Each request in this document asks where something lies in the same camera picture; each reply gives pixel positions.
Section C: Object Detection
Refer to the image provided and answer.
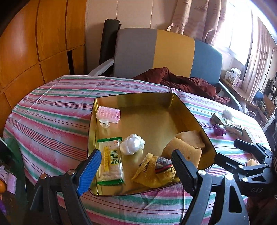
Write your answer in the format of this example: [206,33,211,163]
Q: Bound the beige ointment carton box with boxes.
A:
[242,128,259,143]

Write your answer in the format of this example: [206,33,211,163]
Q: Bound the yellow sponge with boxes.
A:
[161,137,202,168]
[247,159,258,166]
[175,130,206,149]

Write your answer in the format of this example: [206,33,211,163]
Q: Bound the green yellow snack pack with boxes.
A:
[97,137,124,186]

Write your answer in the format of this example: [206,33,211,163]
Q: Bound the white plastic bag ball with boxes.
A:
[120,134,145,155]

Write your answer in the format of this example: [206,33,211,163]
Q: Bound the black rolled mat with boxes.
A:
[99,19,121,64]

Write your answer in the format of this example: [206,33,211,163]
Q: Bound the purple snack pouch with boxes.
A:
[213,124,226,136]

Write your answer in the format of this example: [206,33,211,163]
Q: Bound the white boxes on desk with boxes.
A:
[224,67,242,87]

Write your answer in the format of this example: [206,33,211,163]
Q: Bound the maroon jacket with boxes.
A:
[133,67,231,105]

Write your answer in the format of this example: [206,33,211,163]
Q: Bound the yellow patterned sock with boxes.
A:
[131,153,180,188]

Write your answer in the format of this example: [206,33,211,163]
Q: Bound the orange wooden wardrobe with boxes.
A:
[1,1,86,128]

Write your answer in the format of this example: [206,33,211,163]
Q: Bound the wooden side desk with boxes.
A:
[220,77,276,132]

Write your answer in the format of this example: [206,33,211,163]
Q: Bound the green small carton box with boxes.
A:
[210,112,226,126]

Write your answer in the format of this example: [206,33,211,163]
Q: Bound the striped pink green bedsheet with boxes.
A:
[2,74,272,225]

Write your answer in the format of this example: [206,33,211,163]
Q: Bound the green biscuit pack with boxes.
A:
[224,120,242,136]

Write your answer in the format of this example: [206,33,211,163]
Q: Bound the pink patterned curtain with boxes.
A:
[168,1,274,100]

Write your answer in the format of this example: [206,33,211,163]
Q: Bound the grey yellow blue armchair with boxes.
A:
[89,28,242,111]

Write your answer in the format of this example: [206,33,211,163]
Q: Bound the gold tin tray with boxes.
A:
[87,92,218,197]

